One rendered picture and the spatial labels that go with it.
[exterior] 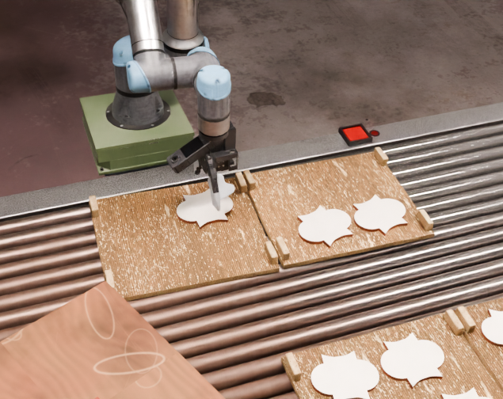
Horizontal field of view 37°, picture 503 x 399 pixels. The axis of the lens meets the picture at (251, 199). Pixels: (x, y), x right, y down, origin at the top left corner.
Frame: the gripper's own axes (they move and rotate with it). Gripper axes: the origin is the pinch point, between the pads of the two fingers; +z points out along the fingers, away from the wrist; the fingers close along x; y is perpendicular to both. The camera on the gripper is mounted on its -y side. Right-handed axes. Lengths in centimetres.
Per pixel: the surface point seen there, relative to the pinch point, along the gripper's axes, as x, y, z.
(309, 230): -17.3, 21.4, 4.9
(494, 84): 134, 221, 99
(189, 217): -2.0, -5.0, 4.9
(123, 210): 7.2, -19.5, 5.9
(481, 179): -13, 77, 8
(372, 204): -14.4, 41.4, 4.9
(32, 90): 212, -16, 99
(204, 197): 3.7, 1.2, 4.8
